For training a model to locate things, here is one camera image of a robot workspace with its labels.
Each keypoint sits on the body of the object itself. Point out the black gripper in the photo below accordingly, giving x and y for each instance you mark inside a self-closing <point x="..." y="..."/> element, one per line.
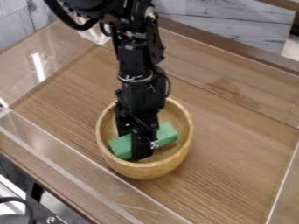
<point x="140" y="102"/>

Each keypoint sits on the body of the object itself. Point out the green rectangular block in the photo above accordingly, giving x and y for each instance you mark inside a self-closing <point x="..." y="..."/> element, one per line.
<point x="120" y="145"/>

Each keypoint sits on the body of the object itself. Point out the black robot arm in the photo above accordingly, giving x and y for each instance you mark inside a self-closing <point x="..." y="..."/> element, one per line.
<point x="130" y="21"/>

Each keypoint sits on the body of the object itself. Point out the brown wooden bowl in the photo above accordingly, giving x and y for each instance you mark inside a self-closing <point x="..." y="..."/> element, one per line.
<point x="168" y="157"/>

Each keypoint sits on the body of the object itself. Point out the black table leg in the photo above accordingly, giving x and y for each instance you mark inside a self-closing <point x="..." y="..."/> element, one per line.
<point x="37" y="192"/>

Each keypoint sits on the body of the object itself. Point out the black metal base bracket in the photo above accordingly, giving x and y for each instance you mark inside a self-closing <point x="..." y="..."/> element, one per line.
<point x="41" y="213"/>

